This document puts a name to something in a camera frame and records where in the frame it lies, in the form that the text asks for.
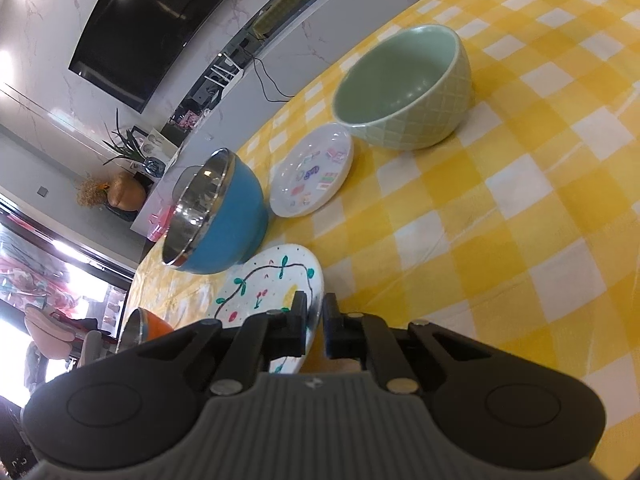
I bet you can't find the yellow checked tablecloth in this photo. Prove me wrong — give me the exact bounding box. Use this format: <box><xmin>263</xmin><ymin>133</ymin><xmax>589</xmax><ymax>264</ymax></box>
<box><xmin>122</xmin><ymin>0</ymin><xmax>640</xmax><ymax>480</ymax></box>

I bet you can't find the black cable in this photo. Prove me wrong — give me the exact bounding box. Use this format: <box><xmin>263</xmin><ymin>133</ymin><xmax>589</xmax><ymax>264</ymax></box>
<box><xmin>251</xmin><ymin>55</ymin><xmax>297</xmax><ymax>104</ymax></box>

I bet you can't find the brown round vase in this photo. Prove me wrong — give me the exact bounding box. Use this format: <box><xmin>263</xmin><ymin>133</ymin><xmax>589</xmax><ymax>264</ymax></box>
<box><xmin>75</xmin><ymin>171</ymin><xmax>149</xmax><ymax>210</ymax></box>

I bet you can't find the green potted plant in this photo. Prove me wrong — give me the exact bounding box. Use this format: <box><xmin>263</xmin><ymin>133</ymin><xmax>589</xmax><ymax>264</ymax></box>
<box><xmin>102</xmin><ymin>107</ymin><xmax>167</xmax><ymax>178</ymax></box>

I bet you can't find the orange steel bowl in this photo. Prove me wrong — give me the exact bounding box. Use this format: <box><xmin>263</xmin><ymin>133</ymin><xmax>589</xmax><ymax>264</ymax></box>
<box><xmin>116</xmin><ymin>308</ymin><xmax>176</xmax><ymax>356</ymax></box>

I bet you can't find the pink chair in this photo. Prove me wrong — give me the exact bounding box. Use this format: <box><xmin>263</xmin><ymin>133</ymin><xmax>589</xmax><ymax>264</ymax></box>
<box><xmin>24</xmin><ymin>305</ymin><xmax>97</xmax><ymax>362</ymax></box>

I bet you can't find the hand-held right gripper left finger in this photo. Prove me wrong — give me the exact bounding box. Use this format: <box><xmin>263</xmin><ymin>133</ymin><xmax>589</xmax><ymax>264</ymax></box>
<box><xmin>134</xmin><ymin>290</ymin><xmax>308</xmax><ymax>396</ymax></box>

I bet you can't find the green ceramic bowl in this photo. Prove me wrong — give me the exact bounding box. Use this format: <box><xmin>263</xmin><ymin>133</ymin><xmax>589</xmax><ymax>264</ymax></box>
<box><xmin>332</xmin><ymin>24</ymin><xmax>473</xmax><ymax>151</ymax></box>

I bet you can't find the blue steel bowl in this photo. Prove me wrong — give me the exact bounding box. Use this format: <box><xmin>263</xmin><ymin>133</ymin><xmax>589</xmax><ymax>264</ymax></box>
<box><xmin>161</xmin><ymin>147</ymin><xmax>270</xmax><ymax>275</ymax></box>

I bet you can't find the small white plate with stickers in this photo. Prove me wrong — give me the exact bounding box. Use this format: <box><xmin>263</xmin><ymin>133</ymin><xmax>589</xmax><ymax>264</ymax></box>
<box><xmin>269</xmin><ymin>122</ymin><xmax>355</xmax><ymax>217</ymax></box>

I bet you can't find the white router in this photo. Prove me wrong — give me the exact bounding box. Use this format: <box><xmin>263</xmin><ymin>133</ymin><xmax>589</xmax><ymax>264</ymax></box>
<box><xmin>205</xmin><ymin>52</ymin><xmax>246</xmax><ymax>84</ymax></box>

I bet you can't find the white marble television cabinet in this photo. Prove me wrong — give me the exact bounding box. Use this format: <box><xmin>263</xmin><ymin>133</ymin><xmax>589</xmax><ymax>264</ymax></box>
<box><xmin>131</xmin><ymin>0</ymin><xmax>483</xmax><ymax>233</ymax></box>

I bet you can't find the black television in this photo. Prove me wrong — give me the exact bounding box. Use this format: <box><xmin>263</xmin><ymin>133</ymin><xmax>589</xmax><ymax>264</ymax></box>
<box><xmin>67</xmin><ymin>0</ymin><xmax>258</xmax><ymax>115</ymax></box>

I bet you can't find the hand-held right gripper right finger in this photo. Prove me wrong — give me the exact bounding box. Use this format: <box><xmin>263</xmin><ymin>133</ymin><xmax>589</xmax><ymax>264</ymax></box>
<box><xmin>321</xmin><ymin>294</ymin><xmax>506</xmax><ymax>395</ymax></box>

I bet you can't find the white plate with painted vine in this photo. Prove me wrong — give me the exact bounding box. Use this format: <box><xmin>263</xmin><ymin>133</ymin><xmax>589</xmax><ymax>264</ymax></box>
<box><xmin>214</xmin><ymin>245</ymin><xmax>325</xmax><ymax>375</ymax></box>

